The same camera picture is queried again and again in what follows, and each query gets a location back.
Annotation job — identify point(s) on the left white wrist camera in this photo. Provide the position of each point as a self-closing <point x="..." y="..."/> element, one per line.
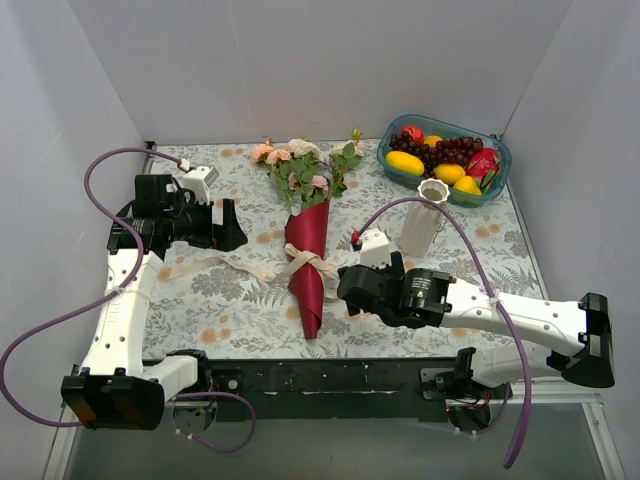
<point x="198" y="182"/>

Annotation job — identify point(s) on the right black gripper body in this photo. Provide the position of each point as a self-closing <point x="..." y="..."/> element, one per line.
<point x="373" y="288"/>

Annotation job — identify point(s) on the white rose stem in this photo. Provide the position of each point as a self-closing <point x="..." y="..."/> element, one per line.
<point x="306" y="157"/>

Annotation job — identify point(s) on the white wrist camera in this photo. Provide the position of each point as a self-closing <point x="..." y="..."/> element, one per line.
<point x="373" y="247"/>
<point x="198" y="182"/>

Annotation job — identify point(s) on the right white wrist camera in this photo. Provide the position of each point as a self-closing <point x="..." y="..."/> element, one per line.
<point x="373" y="247"/>

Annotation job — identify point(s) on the peach rose stem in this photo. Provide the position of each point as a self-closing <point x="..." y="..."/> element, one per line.
<point x="278" y="162"/>

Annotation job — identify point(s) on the teal plastic fruit basket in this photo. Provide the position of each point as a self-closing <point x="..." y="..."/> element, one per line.
<point x="444" y="130"/>

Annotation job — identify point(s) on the yellow mango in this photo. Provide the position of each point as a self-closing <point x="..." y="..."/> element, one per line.
<point x="405" y="162"/>

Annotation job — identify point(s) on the pink rose stem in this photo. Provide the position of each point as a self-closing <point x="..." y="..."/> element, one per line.
<point x="307" y="191"/>

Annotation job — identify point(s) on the rose bud stem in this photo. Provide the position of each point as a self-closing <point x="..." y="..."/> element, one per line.
<point x="344" y="158"/>

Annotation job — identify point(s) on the floral table mat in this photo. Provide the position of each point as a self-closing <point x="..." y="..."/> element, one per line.
<point x="230" y="314"/>

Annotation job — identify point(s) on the red dragon fruit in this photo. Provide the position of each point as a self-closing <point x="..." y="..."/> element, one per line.
<point x="484" y="167"/>

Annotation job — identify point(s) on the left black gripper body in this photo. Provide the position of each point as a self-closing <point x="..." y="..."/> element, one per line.
<point x="218" y="226"/>

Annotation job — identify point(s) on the dark red wrapping paper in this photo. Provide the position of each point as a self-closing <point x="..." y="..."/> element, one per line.
<point x="307" y="233"/>

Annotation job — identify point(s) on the yellow lemon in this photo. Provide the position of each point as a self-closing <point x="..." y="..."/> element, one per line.
<point x="449" y="173"/>

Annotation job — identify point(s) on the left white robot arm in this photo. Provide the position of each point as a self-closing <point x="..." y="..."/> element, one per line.
<point x="112" y="388"/>

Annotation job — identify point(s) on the white ribbed vase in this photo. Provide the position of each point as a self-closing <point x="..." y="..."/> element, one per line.
<point x="422" y="220"/>

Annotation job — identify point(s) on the purple grape bunch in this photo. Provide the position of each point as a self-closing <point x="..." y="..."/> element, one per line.
<point x="456" y="150"/>

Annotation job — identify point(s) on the orange fruit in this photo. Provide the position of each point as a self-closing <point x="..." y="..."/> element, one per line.
<point x="433" y="141"/>

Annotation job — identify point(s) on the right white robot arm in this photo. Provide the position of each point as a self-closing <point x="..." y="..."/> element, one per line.
<point x="571" y="340"/>

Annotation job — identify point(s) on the yellow pear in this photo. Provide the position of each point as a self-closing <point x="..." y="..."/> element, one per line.
<point x="467" y="184"/>

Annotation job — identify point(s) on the red apple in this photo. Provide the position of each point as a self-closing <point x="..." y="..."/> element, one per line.
<point x="412" y="133"/>

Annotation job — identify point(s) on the cream ribbon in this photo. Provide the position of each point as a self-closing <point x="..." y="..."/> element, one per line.
<point x="299" y="259"/>

